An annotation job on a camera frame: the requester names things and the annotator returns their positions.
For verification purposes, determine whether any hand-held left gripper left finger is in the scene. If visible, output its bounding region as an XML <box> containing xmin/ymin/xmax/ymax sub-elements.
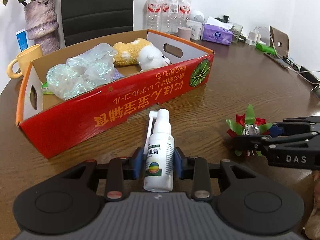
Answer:
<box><xmin>61</xmin><ymin>148</ymin><xmax>145</xmax><ymax>202</ymax></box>

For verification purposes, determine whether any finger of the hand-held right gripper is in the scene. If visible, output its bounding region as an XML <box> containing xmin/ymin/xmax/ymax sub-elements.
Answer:
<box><xmin>233</xmin><ymin>132</ymin><xmax>320</xmax><ymax>157</ymax></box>
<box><xmin>270</xmin><ymin>116</ymin><xmax>320</xmax><ymax>138</ymax></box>

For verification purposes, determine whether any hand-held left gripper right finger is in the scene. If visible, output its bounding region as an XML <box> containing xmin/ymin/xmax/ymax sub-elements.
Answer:
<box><xmin>174</xmin><ymin>147</ymin><xmax>250</xmax><ymax>202</ymax></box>

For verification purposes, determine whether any white spray bottle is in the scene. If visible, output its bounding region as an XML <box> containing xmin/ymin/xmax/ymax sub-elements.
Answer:
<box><xmin>143</xmin><ymin>109</ymin><xmax>175</xmax><ymax>193</ymax></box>

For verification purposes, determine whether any red green ribbon flower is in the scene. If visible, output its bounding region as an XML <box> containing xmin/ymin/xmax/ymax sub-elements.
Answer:
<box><xmin>226</xmin><ymin>104</ymin><xmax>273</xmax><ymax>157</ymax></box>

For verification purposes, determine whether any red cardboard box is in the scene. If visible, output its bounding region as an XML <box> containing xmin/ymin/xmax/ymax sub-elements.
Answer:
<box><xmin>15</xmin><ymin>29</ymin><xmax>215</xmax><ymax>159</ymax></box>

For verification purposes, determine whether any iridescent plastic bag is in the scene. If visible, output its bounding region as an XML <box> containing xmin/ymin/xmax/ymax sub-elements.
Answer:
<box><xmin>46</xmin><ymin>43</ymin><xmax>118</xmax><ymax>100</ymax></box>

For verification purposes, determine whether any yellow white plush toy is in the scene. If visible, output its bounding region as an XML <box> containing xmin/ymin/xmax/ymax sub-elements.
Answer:
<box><xmin>112</xmin><ymin>38</ymin><xmax>172</xmax><ymax>72</ymax></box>

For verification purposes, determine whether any green tissue pack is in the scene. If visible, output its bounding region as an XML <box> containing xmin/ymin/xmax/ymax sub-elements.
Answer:
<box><xmin>41</xmin><ymin>81</ymin><xmax>54</xmax><ymax>94</ymax></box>

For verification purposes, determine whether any brown wooden desktop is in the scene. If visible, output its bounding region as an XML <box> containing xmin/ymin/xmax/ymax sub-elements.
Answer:
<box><xmin>0</xmin><ymin>31</ymin><xmax>320</xmax><ymax>230</ymax></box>

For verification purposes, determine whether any person's right hand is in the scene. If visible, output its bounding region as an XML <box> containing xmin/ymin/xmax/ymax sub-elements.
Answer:
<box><xmin>304</xmin><ymin>170</ymin><xmax>320</xmax><ymax>239</ymax></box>

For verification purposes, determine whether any black power adapter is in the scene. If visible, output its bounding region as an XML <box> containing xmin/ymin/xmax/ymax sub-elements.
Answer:
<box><xmin>299</xmin><ymin>66</ymin><xmax>320</xmax><ymax>83</ymax></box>

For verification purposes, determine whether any green circuit board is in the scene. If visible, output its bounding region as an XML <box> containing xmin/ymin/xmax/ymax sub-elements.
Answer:
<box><xmin>265</xmin><ymin>52</ymin><xmax>300</xmax><ymax>71</ymax></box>

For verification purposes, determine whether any green plastic object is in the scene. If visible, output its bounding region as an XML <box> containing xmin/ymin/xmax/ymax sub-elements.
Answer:
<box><xmin>255</xmin><ymin>42</ymin><xmax>277</xmax><ymax>54</ymax></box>

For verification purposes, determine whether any curved wooden stand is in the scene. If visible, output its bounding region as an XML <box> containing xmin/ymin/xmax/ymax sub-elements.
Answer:
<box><xmin>269</xmin><ymin>25</ymin><xmax>290</xmax><ymax>58</ymax></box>

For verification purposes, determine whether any white charger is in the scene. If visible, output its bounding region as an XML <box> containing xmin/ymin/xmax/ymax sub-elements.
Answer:
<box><xmin>246</xmin><ymin>31</ymin><xmax>260</xmax><ymax>45</ymax></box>

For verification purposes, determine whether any clear glass jar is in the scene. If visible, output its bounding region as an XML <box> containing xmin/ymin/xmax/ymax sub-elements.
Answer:
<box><xmin>231</xmin><ymin>23</ymin><xmax>243</xmax><ymax>43</ymax></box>

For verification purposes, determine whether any purple tissue pack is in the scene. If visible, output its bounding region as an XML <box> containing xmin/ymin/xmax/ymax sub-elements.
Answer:
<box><xmin>201</xmin><ymin>17</ymin><xmax>234</xmax><ymax>46</ymax></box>

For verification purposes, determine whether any white plastic jar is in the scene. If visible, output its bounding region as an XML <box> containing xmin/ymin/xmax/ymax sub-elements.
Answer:
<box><xmin>187</xmin><ymin>20</ymin><xmax>202</xmax><ymax>40</ymax></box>

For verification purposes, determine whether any pink round jar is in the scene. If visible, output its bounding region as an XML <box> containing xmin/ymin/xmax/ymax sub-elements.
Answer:
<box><xmin>178</xmin><ymin>27</ymin><xmax>192</xmax><ymax>40</ymax></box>

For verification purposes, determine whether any white round speaker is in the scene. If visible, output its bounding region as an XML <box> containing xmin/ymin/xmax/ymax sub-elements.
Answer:
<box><xmin>190</xmin><ymin>10</ymin><xmax>205</xmax><ymax>23</ymax></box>

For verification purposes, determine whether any clear water bottle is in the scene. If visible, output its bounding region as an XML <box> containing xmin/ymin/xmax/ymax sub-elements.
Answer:
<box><xmin>146</xmin><ymin>0</ymin><xmax>162</xmax><ymax>30</ymax></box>
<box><xmin>161</xmin><ymin>0</ymin><xmax>178</xmax><ymax>34</ymax></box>
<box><xmin>176</xmin><ymin>0</ymin><xmax>191</xmax><ymax>28</ymax></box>

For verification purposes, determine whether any yellow mug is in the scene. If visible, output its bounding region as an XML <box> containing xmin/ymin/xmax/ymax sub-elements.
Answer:
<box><xmin>7</xmin><ymin>44</ymin><xmax>44</xmax><ymax>79</ymax></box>

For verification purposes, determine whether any black chair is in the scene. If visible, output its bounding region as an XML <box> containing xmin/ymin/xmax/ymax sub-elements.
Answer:
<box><xmin>61</xmin><ymin>0</ymin><xmax>134</xmax><ymax>47</ymax></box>

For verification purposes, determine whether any blue white box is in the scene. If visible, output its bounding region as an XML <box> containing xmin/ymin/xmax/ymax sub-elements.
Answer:
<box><xmin>15</xmin><ymin>29</ymin><xmax>29</xmax><ymax>53</ymax></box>

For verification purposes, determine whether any purple textured vase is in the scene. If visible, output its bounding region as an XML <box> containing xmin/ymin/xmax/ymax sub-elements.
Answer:
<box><xmin>24</xmin><ymin>0</ymin><xmax>60</xmax><ymax>54</ymax></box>

